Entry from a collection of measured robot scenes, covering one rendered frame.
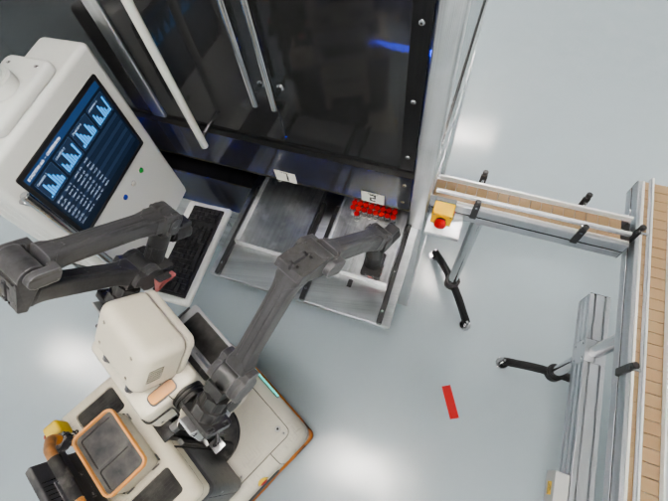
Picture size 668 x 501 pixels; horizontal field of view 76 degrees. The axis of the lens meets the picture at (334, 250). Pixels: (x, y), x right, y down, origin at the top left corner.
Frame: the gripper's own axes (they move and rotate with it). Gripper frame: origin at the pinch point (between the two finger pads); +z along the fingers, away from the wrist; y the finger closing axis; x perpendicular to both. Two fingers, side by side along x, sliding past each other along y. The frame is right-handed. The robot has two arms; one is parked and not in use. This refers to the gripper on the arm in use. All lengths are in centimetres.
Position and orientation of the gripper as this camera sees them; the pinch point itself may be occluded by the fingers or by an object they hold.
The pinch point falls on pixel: (371, 277)
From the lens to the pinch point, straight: 153.5
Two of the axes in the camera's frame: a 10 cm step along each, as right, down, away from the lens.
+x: -9.4, -2.7, 2.0
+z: 0.1, 5.9, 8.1
